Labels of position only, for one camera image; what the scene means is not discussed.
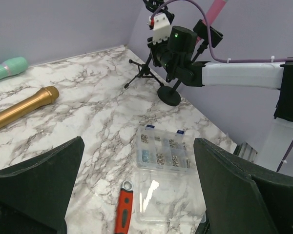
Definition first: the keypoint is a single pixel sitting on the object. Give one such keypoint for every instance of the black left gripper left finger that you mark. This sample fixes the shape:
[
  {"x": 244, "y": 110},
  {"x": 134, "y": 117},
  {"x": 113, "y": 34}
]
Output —
[{"x": 34, "y": 194}]

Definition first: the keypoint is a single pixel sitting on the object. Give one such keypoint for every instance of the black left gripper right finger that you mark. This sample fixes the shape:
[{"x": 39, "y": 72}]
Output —
[{"x": 241, "y": 197}]

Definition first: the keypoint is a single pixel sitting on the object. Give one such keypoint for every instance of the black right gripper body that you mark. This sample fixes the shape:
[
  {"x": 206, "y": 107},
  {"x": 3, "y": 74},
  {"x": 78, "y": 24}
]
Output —
[{"x": 176, "y": 50}]

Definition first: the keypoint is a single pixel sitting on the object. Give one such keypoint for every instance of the gold microphone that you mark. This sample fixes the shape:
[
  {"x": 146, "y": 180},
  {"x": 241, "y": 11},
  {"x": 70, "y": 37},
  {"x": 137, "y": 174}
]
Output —
[{"x": 42, "y": 97}]

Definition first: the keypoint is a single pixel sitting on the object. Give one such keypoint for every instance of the green microphone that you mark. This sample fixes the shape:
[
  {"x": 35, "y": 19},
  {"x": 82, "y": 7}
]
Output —
[{"x": 13, "y": 67}]

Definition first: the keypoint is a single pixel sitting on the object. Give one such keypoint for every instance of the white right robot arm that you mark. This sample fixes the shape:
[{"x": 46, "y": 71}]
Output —
[{"x": 271, "y": 75}]

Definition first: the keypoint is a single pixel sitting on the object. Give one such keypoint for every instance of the black tripod microphone stand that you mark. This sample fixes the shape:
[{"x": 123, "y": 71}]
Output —
[{"x": 144, "y": 70}]

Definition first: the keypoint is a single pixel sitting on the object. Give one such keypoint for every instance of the black round-base stand right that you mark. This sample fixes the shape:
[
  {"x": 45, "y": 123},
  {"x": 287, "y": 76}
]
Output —
[{"x": 171, "y": 95}]

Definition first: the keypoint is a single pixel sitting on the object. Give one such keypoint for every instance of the pink microphone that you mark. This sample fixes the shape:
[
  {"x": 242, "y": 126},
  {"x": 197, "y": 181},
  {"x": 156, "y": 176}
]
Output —
[{"x": 211, "y": 15}]

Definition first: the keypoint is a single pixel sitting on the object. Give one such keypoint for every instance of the clear plastic screw box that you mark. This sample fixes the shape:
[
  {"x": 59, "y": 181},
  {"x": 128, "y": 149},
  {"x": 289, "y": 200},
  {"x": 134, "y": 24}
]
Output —
[{"x": 168, "y": 188}]

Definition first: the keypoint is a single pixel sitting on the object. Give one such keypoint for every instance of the red adjustable wrench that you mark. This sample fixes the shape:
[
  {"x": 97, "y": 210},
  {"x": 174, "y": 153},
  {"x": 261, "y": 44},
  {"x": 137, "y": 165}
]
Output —
[{"x": 124, "y": 208}]

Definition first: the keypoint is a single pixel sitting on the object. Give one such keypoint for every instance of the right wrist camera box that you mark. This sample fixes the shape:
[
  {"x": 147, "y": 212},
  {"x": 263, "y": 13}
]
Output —
[{"x": 161, "y": 28}]

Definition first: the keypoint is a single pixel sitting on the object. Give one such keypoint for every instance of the aluminium rail frame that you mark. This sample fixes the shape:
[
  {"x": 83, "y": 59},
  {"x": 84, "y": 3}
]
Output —
[{"x": 246, "y": 152}]

